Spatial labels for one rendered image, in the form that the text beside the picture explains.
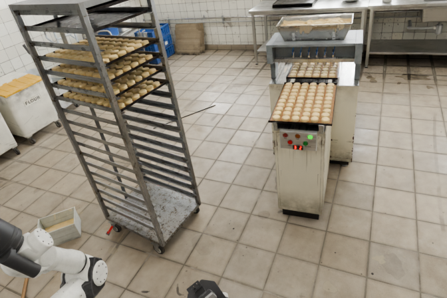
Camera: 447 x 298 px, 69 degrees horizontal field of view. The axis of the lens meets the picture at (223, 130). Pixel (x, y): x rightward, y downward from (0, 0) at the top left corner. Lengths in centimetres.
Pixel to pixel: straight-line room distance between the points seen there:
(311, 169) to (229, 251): 85
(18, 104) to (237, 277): 334
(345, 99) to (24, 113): 369
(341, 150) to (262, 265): 126
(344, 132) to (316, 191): 71
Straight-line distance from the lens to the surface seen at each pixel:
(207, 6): 651
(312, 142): 220
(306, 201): 259
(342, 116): 292
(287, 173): 244
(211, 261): 255
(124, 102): 201
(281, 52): 283
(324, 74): 277
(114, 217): 291
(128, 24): 222
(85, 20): 175
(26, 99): 470
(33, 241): 104
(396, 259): 262
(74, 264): 119
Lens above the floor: 202
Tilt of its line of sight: 32 degrees down
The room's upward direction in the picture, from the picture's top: 9 degrees counter-clockwise
